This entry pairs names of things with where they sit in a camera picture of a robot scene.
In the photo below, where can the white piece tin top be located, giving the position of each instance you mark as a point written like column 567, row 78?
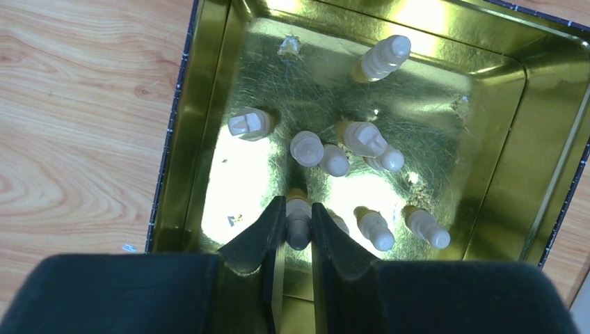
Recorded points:
column 384, row 58

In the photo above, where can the white pawn tin centre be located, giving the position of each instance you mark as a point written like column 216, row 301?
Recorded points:
column 308, row 151

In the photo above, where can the white rook in tin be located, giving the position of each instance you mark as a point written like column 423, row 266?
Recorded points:
column 251, row 124

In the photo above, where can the white pawn tin right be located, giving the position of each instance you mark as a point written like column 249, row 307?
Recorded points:
column 425, row 227

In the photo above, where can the white pawn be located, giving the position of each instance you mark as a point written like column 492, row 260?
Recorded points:
column 298, row 217

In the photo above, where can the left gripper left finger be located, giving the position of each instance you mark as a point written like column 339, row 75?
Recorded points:
column 237, row 289

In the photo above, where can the white pawn tin lower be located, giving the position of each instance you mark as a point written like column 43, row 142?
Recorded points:
column 373, row 226

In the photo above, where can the gold metal tin box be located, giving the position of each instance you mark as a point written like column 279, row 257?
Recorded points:
column 487, row 123

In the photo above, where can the white pawn tin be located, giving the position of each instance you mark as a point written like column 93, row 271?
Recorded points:
column 425, row 227
column 308, row 151
column 373, row 226

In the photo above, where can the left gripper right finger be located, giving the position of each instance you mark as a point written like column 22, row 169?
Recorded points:
column 356, row 292

